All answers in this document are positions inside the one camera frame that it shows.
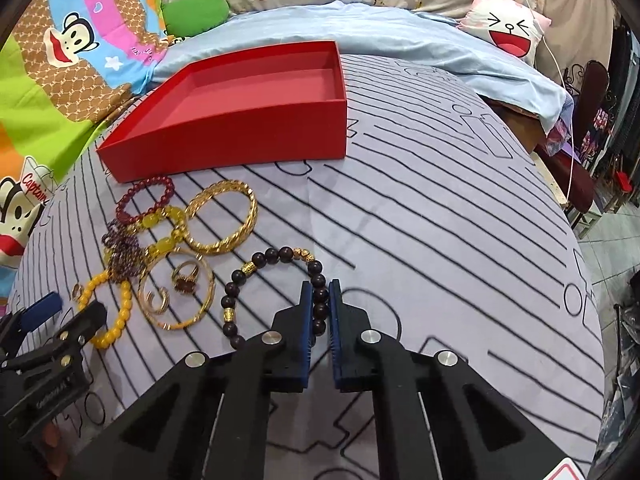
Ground thin gold bangle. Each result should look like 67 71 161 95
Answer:
137 247 216 332

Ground white cable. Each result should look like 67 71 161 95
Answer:
504 0 576 206

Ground dark red chair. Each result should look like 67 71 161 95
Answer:
535 60 610 228

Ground green plush pillow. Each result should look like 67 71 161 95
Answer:
163 0 230 38

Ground purple garnet bead strand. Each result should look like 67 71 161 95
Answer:
102 220 145 283

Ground person's hand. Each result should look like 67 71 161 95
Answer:
26 422 70 479

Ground gold hoop earrings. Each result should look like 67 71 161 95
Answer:
141 286 173 316

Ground gold ring red stone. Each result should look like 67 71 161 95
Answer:
171 259 200 295

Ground red jewelry box tray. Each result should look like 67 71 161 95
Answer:
98 41 347 183

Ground light blue blanket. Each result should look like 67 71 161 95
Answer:
150 1 574 132

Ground dark wooden bead bracelet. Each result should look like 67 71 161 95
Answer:
220 245 331 351

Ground chunky yellow stone bracelet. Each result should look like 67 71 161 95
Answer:
102 205 189 267

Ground monkey cartoon colourful quilt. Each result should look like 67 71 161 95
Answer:
1 0 169 296

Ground laughing cat face pillow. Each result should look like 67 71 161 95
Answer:
457 0 552 66

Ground dark red bead bracelet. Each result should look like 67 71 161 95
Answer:
114 174 177 227

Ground twisted gold bangle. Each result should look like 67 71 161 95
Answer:
180 180 258 256

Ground yellow amber bead bracelet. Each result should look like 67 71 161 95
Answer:
75 268 135 350

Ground brown cardboard box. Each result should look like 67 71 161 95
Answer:
482 96 547 154

